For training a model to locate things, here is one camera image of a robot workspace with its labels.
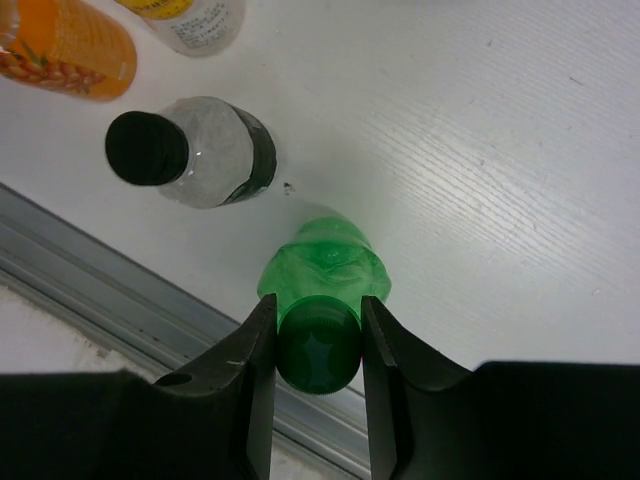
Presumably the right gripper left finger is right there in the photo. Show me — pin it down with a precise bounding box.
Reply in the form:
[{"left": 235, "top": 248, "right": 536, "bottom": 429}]
[{"left": 1, "top": 295, "right": 277, "bottom": 479}]

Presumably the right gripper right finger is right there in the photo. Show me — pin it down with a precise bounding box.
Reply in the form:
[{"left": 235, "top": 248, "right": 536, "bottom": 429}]
[{"left": 362, "top": 297, "right": 639, "bottom": 479}]

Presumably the green plastic bottle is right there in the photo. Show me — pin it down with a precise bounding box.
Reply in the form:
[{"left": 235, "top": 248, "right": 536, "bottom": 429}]
[{"left": 257, "top": 213, "right": 392, "bottom": 395}]

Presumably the clear bottle black cap left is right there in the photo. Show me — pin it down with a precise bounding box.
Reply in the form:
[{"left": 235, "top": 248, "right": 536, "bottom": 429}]
[{"left": 105, "top": 96, "right": 278, "bottom": 209}]

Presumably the clear bottle yellow cap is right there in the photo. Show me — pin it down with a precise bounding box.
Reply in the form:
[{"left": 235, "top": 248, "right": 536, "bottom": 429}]
[{"left": 117, "top": 0, "right": 246, "bottom": 58}]

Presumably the aluminium table frame rail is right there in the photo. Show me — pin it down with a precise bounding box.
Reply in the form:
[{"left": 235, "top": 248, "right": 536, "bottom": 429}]
[{"left": 1, "top": 186, "right": 371, "bottom": 479}]

